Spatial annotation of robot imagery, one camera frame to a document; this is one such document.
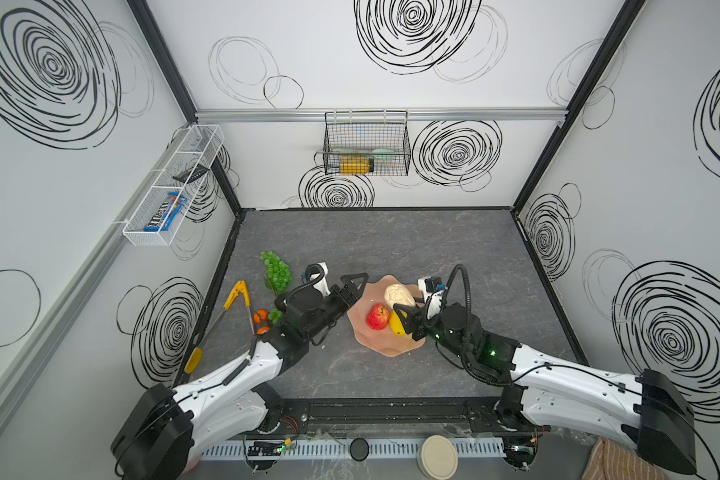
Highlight yellow fake lemon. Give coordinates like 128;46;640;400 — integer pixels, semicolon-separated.
388;312;406;336

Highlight beige fake pear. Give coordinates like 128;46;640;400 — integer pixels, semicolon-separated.
384;283;416;308

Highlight red fake apple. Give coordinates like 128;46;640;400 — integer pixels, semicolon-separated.
365;303;391;331

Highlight pink scalloped fruit bowl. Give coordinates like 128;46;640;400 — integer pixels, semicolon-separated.
348;275;426;358

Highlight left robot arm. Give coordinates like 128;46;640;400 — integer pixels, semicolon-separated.
110;263;369;479

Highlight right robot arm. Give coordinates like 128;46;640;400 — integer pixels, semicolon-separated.
388;277;698;475

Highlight dark fake mangosteen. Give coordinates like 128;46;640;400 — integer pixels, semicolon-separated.
268;309;284;325

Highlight green fake grapes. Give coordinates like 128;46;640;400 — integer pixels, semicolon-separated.
260;251;293;295

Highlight orange fake tangerine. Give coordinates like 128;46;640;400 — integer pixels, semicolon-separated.
253;309;269;325

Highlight yellow sponge in basket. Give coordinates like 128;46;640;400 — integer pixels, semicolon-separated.
339;156;375;175

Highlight cream round lid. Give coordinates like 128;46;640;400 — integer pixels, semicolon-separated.
417;435;458;480

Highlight yellow kitchen tongs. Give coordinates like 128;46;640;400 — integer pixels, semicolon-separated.
183;280;253;375

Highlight black round cap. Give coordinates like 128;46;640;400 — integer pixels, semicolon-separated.
349;438;370;462

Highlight blue candy packet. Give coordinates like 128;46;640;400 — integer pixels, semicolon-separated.
143;192;187;232

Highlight black remote control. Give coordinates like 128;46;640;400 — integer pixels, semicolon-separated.
172;165;209;184

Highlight striped brown cloth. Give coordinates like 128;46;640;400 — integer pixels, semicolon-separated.
581;438;667;480

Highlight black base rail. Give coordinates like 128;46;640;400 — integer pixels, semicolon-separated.
258;396;551;436

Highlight white cable duct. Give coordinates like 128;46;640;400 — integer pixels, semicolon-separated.
197;436;508;462

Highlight black wire wall basket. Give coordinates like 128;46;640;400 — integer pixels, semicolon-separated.
317;109;412;177

